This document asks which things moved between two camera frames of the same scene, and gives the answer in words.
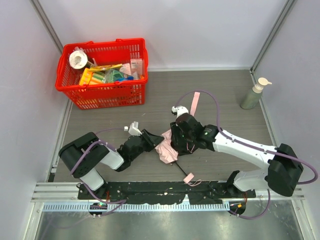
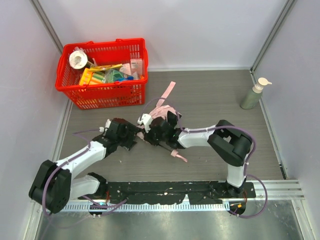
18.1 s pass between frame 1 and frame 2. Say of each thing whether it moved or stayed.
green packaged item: stayed
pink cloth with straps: moved
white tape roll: stayed
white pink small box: stayed
